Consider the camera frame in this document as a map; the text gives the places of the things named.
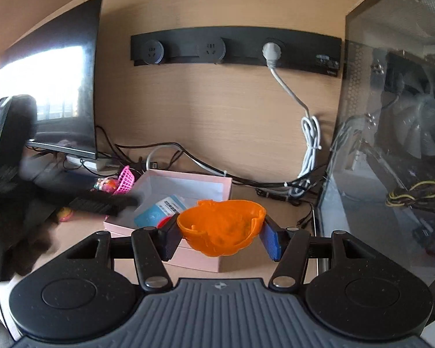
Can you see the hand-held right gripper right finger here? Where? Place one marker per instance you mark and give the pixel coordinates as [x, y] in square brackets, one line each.
[272, 241]

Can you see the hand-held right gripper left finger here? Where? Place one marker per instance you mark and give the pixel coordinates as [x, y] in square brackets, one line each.
[169, 241]

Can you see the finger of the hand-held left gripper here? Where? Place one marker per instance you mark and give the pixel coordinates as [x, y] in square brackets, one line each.
[101, 206]

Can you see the pink colourful toy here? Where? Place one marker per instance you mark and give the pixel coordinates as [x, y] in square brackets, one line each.
[107, 185]

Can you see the pink plastic basket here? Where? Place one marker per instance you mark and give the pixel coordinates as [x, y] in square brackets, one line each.
[125, 180]

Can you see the orange pumpkin-shaped bowl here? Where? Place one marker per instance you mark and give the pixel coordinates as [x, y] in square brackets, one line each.
[221, 228]

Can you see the pink cardboard box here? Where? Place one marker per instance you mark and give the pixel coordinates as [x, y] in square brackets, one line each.
[203, 188]

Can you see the wooden desktop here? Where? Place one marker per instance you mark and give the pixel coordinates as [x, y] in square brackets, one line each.
[246, 193]

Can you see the person's left hand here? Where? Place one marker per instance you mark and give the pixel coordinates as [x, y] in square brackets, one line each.
[18, 243]

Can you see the red plastic toy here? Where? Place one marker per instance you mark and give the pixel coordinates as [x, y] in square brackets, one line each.
[165, 222]

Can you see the blue packet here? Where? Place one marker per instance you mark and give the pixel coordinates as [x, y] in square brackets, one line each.
[157, 212]

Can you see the yellow pink toy ball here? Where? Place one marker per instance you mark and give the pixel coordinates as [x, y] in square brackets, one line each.
[65, 214]

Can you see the white power adapter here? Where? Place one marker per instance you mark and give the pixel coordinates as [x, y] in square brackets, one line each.
[96, 165]

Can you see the black computer monitor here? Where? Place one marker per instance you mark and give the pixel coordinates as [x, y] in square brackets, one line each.
[58, 43]

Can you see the glass-sided computer case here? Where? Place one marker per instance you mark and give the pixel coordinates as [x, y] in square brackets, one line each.
[384, 152]

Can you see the black wall power strip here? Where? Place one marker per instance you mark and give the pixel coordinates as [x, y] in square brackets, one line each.
[239, 49]

